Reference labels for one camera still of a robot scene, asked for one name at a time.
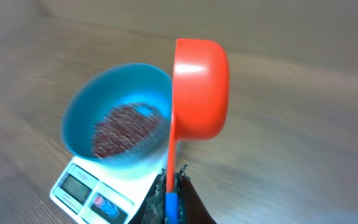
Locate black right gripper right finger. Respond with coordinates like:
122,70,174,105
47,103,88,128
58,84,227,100
175,163,216,224

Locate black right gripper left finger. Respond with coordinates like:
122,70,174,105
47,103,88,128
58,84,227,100
135,169,166,224

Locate orange measuring scoop blue handle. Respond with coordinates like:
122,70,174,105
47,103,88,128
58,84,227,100
165,39,229,223

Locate white digital kitchen scale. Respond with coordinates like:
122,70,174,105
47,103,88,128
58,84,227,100
50,156,166,223

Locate red beans in bowl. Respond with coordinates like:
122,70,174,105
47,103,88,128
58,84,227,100
91,102,167,159

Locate teal blue bowl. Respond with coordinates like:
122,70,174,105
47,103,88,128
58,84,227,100
60,63,172,164

